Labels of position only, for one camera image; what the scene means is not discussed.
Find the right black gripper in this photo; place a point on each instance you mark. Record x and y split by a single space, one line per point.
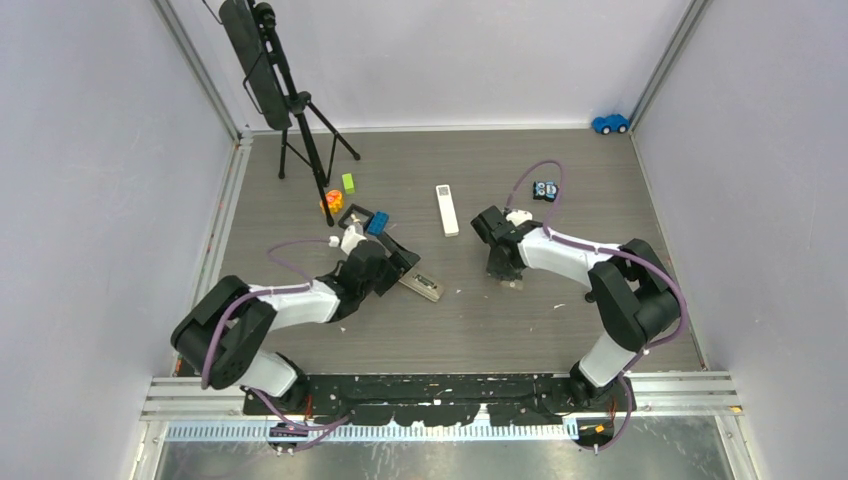
505 274

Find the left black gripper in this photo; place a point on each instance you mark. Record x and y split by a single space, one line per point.
396 267

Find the beige small battery cover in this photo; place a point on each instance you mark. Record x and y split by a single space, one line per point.
513 284

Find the short white remote control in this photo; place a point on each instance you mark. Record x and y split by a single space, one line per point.
409 281

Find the long white remote control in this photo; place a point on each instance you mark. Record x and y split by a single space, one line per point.
447 211

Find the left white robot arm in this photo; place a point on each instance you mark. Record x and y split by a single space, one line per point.
222 336

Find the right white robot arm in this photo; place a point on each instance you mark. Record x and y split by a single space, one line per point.
633 292

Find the blue lego brick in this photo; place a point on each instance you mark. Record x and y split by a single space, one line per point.
377 224

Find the black square tray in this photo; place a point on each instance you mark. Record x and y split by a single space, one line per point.
355 215

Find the small blue robot toy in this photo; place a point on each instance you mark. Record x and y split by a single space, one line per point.
545 191

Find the orange toy block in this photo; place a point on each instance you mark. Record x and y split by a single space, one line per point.
334 200

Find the green toy block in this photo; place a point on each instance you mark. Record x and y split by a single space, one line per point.
348 183

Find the blue toy car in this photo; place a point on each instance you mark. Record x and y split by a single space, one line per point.
614 123

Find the black tripod stand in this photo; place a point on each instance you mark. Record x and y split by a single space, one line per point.
298 102

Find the black light panel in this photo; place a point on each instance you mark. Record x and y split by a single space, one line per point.
245 31

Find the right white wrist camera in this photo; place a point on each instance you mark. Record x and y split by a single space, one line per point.
517 216

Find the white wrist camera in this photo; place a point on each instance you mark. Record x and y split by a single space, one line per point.
517 216
352 236

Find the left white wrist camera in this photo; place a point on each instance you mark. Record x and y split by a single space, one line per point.
352 236

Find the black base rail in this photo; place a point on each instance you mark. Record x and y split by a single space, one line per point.
440 400

